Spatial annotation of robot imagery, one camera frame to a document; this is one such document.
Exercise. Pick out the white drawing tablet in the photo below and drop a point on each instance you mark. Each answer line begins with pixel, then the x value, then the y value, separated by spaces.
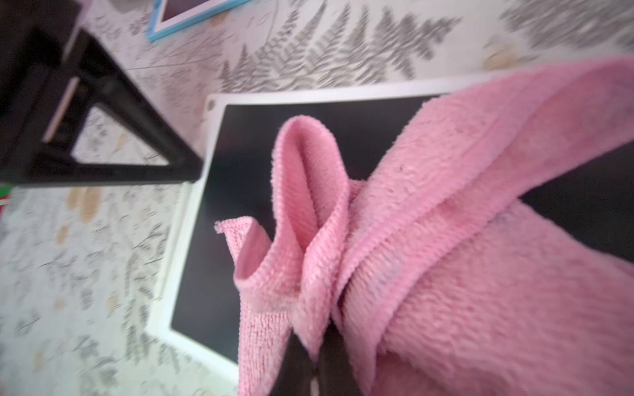
pixel 593 202

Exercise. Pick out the pink fluffy cloth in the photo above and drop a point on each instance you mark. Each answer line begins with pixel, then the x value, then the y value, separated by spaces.
pixel 439 279

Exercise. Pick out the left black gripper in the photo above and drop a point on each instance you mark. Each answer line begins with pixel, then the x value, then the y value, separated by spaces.
pixel 46 99

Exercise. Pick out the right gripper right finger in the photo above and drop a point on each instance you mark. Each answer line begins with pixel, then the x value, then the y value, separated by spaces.
pixel 334 371

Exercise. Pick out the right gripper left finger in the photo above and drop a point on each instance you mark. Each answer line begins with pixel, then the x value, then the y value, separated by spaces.
pixel 296 371

